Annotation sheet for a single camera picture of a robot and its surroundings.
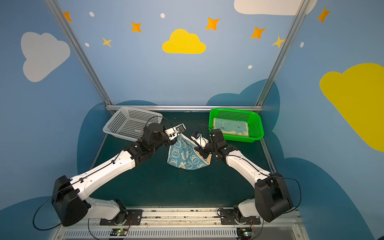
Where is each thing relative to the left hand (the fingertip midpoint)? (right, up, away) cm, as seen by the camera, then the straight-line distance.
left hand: (176, 125), depth 76 cm
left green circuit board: (-27, -51, -5) cm, 58 cm away
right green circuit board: (+34, -52, -4) cm, 62 cm away
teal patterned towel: (+3, -17, +11) cm, 20 cm away
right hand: (+12, -11, +10) cm, 19 cm away
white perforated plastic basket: (-41, +2, +39) cm, 57 cm away
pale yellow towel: (+38, 0, +35) cm, 51 cm away
